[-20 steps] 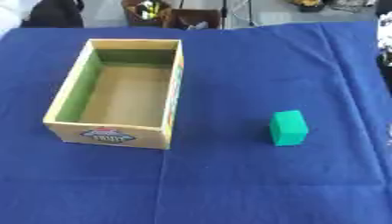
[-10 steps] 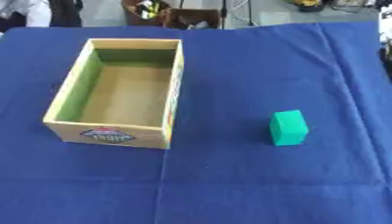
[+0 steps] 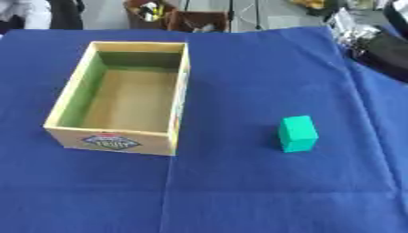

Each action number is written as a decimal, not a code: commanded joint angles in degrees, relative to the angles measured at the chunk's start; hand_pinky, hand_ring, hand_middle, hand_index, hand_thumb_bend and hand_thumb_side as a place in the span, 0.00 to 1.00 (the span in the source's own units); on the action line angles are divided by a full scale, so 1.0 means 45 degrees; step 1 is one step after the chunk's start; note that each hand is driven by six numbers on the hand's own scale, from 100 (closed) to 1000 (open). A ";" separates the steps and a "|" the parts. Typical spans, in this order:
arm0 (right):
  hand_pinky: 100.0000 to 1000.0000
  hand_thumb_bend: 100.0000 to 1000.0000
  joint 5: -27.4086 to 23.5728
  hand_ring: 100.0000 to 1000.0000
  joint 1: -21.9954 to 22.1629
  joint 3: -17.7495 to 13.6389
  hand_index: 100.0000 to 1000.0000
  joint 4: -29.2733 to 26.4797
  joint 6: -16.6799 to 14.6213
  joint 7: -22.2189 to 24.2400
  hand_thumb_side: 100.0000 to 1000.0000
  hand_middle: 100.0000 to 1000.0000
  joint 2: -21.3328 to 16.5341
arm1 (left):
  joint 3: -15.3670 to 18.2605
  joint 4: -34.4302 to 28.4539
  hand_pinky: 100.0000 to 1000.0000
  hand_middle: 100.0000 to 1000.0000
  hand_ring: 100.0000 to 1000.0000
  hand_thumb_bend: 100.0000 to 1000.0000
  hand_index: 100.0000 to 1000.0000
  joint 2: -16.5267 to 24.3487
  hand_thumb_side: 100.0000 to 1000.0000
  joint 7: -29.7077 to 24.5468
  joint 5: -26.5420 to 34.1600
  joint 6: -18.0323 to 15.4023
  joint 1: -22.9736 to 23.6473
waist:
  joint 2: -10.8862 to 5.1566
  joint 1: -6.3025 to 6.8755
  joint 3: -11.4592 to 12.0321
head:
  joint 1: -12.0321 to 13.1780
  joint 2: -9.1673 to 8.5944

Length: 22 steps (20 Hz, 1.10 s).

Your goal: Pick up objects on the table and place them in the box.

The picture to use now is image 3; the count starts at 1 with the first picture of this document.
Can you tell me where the person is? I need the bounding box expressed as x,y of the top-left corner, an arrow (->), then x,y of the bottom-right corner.
0,0 -> 87,35

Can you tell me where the tan cardboard box green inside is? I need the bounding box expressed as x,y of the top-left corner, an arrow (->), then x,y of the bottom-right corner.
43,40 -> 191,157

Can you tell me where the black tripod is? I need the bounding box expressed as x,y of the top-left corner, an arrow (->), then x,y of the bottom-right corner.
183,0 -> 265,33

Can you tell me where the green rectangular block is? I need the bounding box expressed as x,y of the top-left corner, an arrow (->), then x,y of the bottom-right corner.
277,115 -> 321,154

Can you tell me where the brown cardboard box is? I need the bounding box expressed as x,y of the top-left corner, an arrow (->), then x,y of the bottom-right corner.
167,10 -> 230,34
122,0 -> 179,30

